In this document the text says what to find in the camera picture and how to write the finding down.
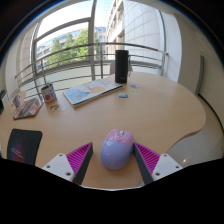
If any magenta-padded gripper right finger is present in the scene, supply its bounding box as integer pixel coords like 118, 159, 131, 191
133, 142, 184, 186

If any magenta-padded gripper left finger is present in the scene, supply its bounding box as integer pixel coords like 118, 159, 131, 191
41, 142, 94, 186

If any pink and lilac computer mouse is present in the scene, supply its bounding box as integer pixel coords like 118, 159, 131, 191
100, 128, 135, 170

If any black patterned mouse pad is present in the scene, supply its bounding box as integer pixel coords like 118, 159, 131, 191
6, 128, 43, 166

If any red and blue magazine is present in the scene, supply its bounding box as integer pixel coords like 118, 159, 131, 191
13, 96, 45, 120

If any white printed cup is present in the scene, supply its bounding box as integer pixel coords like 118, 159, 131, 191
40, 83, 58, 104

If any light blue picture book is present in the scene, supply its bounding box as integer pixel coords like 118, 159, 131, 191
62, 78, 124, 109

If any printed drink can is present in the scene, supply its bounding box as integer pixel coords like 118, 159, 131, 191
12, 94, 22, 108

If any black and white printer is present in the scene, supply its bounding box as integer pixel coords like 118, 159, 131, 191
0, 89, 8, 116

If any black cylinder speaker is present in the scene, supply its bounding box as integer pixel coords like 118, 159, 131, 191
114, 49, 130, 84

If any metal balcony railing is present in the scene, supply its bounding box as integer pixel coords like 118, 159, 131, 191
14, 42, 169, 91

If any small key ring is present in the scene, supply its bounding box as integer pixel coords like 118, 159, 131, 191
48, 103, 60, 112

